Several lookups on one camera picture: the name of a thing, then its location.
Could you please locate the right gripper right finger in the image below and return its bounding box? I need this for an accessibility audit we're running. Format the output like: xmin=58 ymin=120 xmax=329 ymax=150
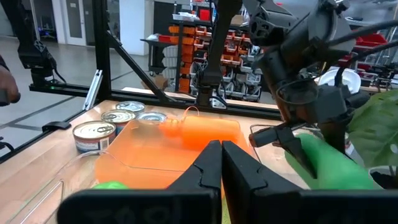
xmin=222 ymin=140 xmax=398 ymax=224

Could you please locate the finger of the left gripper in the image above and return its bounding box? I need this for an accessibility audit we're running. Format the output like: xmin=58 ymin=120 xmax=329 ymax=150
xmin=277 ymin=127 xmax=318 ymax=180
xmin=319 ymin=122 xmax=349 ymax=154

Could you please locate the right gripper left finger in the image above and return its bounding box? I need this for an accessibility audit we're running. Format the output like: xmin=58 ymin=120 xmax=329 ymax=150
xmin=57 ymin=139 xmax=223 ymax=224

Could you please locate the green plastic bottle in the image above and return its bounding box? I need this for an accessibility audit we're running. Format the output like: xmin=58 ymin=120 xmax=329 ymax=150
xmin=284 ymin=133 xmax=379 ymax=191

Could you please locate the orange plastic bottle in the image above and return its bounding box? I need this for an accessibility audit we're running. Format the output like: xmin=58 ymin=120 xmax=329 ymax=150
xmin=159 ymin=105 xmax=242 ymax=152

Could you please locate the tin can with pull tab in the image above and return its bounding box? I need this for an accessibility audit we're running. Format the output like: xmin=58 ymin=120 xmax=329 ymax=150
xmin=115 ymin=100 xmax=146 ymax=114
xmin=136 ymin=111 xmax=168 ymax=123
xmin=101 ymin=109 xmax=137 ymax=135
xmin=72 ymin=120 xmax=117 ymax=154

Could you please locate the white round object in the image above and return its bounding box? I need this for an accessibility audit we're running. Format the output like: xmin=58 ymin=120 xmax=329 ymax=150
xmin=318 ymin=67 xmax=362 ymax=94

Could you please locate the green potted plant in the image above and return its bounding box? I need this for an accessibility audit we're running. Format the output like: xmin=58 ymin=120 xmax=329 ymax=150
xmin=347 ymin=89 xmax=398 ymax=190

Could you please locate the orange translucent storage bin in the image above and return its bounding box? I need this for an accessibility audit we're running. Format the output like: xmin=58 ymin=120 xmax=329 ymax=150
xmin=95 ymin=117 xmax=253 ymax=190

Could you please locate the red storage bin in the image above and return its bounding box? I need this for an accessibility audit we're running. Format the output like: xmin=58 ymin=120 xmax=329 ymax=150
xmin=354 ymin=32 xmax=389 ymax=47

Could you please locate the clear rectangular storage bin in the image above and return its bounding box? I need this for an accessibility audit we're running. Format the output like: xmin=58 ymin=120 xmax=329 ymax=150
xmin=4 ymin=149 xmax=187 ymax=224

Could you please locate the black table clamp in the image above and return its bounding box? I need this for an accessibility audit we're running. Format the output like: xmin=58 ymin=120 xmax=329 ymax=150
xmin=42 ymin=121 xmax=72 ymax=132

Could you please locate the storage shelf with bins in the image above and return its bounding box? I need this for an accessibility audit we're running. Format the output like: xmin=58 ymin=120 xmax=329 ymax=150
xmin=167 ymin=9 xmax=265 ymax=100

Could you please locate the black cart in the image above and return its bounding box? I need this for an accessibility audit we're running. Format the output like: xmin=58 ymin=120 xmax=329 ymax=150
xmin=140 ymin=33 xmax=184 ymax=78

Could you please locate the person's hand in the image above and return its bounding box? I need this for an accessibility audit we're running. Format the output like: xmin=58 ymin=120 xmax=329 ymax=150
xmin=0 ymin=65 xmax=21 ymax=105

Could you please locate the silver metal bracket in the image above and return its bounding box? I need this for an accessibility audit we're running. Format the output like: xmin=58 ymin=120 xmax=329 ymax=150
xmin=82 ymin=68 xmax=103 ymax=111

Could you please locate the black aluminium frame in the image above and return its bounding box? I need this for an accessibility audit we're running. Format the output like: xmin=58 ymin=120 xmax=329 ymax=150
xmin=0 ymin=0 xmax=282 ymax=164

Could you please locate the black device with cable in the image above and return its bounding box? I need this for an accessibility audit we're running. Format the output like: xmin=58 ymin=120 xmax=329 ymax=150
xmin=6 ymin=0 xmax=68 ymax=88

